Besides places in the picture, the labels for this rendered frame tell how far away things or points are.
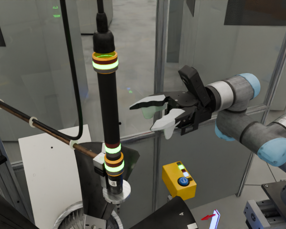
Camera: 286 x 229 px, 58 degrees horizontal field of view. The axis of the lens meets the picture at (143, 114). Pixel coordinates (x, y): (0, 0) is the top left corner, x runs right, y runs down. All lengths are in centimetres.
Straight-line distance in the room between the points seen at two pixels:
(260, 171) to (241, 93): 229
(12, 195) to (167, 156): 94
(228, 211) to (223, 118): 182
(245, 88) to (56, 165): 73
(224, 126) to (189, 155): 111
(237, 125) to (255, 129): 5
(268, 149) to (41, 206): 80
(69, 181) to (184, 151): 96
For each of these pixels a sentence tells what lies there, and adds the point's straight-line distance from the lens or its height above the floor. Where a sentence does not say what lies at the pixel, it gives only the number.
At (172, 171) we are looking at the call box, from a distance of 125.
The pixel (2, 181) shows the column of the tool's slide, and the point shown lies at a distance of 140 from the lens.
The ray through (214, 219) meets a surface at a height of 115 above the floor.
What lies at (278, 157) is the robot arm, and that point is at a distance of 70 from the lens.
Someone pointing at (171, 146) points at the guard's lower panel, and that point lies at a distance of 172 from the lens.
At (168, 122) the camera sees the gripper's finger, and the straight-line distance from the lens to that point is 54.
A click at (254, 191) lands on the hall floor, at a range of 275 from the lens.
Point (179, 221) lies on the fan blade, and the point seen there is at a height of 120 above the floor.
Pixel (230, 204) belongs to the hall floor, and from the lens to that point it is 258.
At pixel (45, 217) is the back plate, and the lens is 109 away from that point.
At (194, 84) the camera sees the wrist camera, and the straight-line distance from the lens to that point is 58.
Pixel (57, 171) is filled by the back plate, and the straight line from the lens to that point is 106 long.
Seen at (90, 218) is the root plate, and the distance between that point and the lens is 88.
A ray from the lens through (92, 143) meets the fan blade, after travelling 85.
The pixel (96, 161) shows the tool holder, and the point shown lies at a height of 155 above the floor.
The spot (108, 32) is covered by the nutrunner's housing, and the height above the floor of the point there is 186.
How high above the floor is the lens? 198
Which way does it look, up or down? 35 degrees down
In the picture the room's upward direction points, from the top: straight up
